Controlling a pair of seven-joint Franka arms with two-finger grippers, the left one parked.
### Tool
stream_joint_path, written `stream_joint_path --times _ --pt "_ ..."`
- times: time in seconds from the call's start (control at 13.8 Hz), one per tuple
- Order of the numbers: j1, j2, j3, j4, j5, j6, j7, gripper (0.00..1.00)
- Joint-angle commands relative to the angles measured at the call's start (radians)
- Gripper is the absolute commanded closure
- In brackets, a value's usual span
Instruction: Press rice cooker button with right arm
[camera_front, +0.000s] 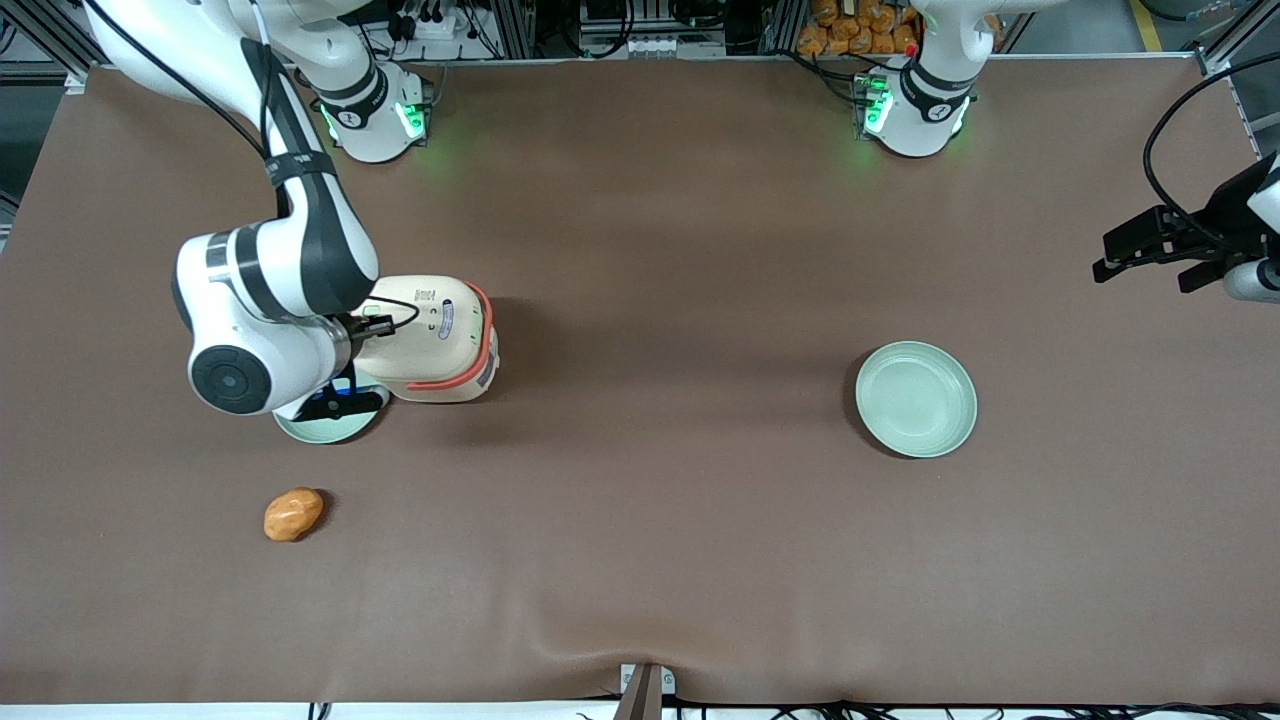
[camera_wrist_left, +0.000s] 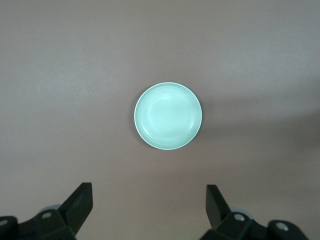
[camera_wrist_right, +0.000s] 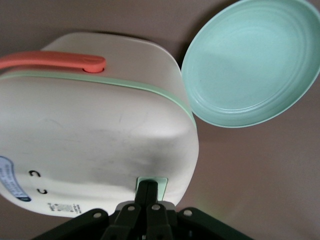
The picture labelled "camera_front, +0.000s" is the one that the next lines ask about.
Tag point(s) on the brown table mat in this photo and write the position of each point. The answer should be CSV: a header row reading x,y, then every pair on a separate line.
x,y
660,540

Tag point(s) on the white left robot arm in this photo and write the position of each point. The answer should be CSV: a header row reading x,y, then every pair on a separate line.
x,y
925,100

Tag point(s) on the white terminal block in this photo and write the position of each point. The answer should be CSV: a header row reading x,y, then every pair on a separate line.
x,y
650,46

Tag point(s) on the golden brown bread roll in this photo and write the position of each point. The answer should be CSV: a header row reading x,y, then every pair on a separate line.
x,y
292,515

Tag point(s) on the white power strip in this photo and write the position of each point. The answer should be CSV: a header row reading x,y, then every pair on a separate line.
x,y
432,22

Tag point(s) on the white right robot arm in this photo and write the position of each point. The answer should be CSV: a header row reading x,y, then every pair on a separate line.
x,y
290,265

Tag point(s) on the aluminium frame profile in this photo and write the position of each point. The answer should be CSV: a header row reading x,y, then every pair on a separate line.
x,y
50,40
1235,40

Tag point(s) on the grey metal table bracket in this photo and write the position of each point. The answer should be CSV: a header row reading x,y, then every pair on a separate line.
x,y
645,690

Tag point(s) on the pale green round plate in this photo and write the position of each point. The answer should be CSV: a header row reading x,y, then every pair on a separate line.
x,y
330,432
915,400

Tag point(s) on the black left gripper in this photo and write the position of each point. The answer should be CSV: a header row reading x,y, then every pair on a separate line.
x,y
1222,213

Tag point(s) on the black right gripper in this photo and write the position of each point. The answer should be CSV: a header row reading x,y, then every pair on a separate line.
x,y
363,328

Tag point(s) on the bag of orange bread rolls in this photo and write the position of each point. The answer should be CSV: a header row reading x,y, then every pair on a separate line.
x,y
860,28

